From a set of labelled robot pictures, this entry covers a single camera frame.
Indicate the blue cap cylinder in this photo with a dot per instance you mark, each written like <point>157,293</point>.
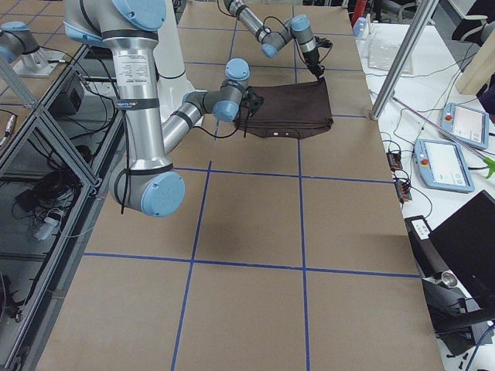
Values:
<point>360,28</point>

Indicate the blue teach pendant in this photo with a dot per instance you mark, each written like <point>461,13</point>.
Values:
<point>441,166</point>
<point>467,124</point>

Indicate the aluminium frame post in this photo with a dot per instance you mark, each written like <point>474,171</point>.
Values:
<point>414,32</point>

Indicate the near blue teach pendant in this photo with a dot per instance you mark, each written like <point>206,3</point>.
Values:
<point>441,166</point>

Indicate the black monitor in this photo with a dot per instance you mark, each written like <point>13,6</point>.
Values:
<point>465,241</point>

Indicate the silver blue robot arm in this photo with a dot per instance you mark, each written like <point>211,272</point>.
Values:
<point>158,103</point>
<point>273,35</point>

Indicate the far blue teach pendant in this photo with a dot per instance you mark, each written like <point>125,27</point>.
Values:
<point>467,124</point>

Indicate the red cylinder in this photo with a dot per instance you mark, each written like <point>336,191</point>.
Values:
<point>359,9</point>

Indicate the dark brown t-shirt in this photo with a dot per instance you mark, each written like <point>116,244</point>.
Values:
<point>298,110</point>

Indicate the black box white label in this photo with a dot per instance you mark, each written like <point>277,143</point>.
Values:
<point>427,257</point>

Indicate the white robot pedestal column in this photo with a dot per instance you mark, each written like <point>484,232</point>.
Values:
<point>173,83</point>

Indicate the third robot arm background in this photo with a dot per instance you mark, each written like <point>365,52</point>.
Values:
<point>18,43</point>

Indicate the orange black connector board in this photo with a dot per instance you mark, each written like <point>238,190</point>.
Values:
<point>401,178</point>

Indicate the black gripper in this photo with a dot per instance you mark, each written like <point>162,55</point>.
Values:
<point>245,113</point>
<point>312,61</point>

